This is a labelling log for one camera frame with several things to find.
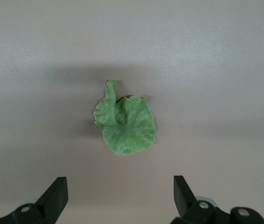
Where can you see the green lettuce leaf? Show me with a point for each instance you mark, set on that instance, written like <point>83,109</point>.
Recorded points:
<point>129,133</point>

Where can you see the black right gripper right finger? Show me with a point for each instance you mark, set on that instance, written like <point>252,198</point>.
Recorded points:
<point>185,203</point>

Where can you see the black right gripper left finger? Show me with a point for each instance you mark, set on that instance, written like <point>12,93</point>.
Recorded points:
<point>50,200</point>

